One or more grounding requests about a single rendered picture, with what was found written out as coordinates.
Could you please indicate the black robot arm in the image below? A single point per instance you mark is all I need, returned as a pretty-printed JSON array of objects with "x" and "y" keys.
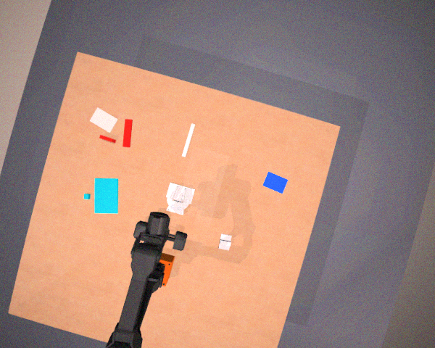
[{"x": 148, "y": 274}]

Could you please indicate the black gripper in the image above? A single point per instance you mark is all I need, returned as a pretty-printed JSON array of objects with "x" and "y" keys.
[{"x": 179, "y": 239}]

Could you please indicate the blue rectangular block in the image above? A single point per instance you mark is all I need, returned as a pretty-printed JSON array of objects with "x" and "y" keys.
[{"x": 275, "y": 182}]

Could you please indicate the grey flat bar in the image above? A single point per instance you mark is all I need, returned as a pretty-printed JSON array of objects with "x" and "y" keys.
[{"x": 188, "y": 140}]

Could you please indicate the teal flat plate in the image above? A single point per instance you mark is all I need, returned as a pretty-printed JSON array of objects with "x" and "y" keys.
[{"x": 106, "y": 195}]

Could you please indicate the red flat bar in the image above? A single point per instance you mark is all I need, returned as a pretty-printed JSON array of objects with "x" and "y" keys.
[{"x": 127, "y": 133}]

